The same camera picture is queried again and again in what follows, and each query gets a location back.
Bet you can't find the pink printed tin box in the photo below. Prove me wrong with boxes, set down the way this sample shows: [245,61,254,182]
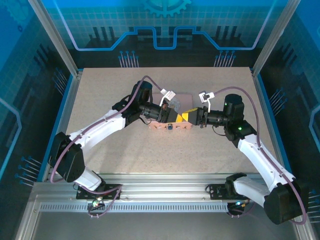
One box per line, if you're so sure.
[149,92,195,131]

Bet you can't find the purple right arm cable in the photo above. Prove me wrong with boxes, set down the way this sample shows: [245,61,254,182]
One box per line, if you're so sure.
[212,86,309,225]

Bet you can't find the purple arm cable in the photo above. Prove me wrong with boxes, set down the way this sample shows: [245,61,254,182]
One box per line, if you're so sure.
[49,75,167,185]
[212,86,309,225]

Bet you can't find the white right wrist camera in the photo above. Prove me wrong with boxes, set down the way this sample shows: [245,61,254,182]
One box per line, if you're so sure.
[198,91,216,112]

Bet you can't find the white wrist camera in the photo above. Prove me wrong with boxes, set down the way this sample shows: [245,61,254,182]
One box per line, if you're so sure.
[159,88,177,105]
[198,91,216,112]

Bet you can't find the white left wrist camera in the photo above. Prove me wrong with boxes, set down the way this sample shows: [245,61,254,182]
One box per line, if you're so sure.
[159,88,177,105]

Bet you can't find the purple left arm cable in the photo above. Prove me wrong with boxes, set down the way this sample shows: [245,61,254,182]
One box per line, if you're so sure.
[49,75,167,185]

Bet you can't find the aluminium side rail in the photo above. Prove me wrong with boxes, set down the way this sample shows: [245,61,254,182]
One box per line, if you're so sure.
[41,69,84,182]
[250,69,295,182]

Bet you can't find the aluminium front rail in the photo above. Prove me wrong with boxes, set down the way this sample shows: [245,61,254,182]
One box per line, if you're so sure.
[32,173,298,202]

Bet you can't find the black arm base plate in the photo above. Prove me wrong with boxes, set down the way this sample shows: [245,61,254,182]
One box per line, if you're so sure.
[76,183,123,201]
[208,183,251,201]

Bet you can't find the aluminium frame post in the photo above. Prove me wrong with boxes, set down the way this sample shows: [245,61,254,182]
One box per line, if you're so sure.
[27,0,84,77]
[250,0,302,77]

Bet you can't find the slotted grey cable duct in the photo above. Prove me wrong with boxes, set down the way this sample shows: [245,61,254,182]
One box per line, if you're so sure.
[39,203,230,213]

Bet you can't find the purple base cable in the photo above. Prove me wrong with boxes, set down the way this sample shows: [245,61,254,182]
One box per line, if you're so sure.
[86,184,124,219]
[226,199,256,219]

